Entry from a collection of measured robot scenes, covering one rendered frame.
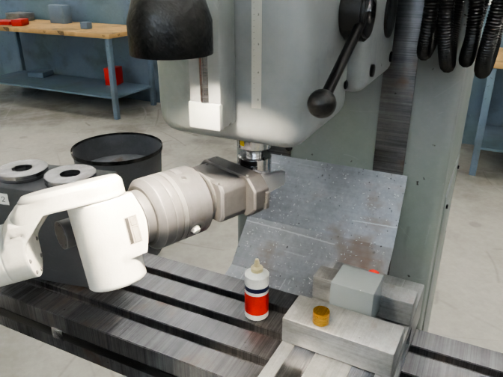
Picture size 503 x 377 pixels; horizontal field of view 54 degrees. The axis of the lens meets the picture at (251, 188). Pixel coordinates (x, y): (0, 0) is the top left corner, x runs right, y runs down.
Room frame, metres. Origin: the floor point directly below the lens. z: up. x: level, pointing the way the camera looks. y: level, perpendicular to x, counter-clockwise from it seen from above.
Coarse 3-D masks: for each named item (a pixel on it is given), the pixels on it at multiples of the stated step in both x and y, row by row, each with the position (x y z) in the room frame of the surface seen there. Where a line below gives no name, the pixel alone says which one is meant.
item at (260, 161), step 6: (264, 150) 0.66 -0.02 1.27; (240, 156) 0.64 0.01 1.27; (246, 156) 0.64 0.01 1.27; (252, 156) 0.64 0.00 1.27; (258, 156) 0.64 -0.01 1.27; (264, 156) 0.64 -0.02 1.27; (270, 156) 0.64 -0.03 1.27; (240, 162) 0.63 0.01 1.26; (246, 162) 0.63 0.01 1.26; (252, 162) 0.62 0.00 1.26; (258, 162) 0.62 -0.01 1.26; (264, 162) 0.63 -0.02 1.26; (270, 162) 0.64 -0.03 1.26
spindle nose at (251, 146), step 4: (244, 144) 0.63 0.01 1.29; (248, 144) 0.62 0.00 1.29; (252, 144) 0.62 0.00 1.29; (256, 144) 0.62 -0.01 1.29; (260, 144) 0.62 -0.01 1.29; (264, 144) 0.63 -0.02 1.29; (240, 148) 0.63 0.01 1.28; (244, 148) 0.63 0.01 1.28; (248, 148) 0.62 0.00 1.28; (252, 148) 0.62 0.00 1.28; (256, 148) 0.62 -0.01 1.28; (260, 148) 0.62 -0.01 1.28; (264, 148) 0.63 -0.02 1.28; (268, 148) 0.63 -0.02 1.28
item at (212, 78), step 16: (208, 0) 0.53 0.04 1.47; (224, 0) 0.54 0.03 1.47; (224, 16) 0.53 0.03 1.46; (224, 32) 0.53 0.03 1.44; (224, 48) 0.53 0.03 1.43; (192, 64) 0.54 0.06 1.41; (208, 64) 0.53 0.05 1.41; (224, 64) 0.53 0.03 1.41; (192, 80) 0.54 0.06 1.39; (208, 80) 0.53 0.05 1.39; (224, 80) 0.53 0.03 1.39; (192, 96) 0.54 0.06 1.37; (208, 96) 0.53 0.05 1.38; (224, 96) 0.53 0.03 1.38; (192, 112) 0.54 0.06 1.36; (208, 112) 0.53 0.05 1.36; (224, 112) 0.53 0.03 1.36; (208, 128) 0.53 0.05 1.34
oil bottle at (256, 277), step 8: (256, 264) 0.68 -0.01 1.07; (248, 272) 0.68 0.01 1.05; (256, 272) 0.67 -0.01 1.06; (264, 272) 0.68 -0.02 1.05; (248, 280) 0.67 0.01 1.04; (256, 280) 0.66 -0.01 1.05; (264, 280) 0.67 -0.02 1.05; (248, 288) 0.67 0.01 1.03; (256, 288) 0.66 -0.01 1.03; (264, 288) 0.67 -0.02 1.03; (248, 296) 0.67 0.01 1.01; (256, 296) 0.66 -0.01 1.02; (264, 296) 0.67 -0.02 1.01; (248, 304) 0.67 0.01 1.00; (256, 304) 0.66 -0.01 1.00; (264, 304) 0.67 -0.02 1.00; (248, 312) 0.67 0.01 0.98; (256, 312) 0.66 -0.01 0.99; (264, 312) 0.67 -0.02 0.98; (256, 320) 0.66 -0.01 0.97
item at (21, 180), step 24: (0, 168) 0.85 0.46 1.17; (24, 168) 0.87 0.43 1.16; (48, 168) 0.86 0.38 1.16; (72, 168) 0.85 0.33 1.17; (0, 192) 0.79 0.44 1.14; (24, 192) 0.78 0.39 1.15; (0, 216) 0.80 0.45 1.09; (48, 216) 0.77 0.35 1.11; (48, 240) 0.77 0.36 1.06; (48, 264) 0.77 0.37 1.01; (72, 264) 0.76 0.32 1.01
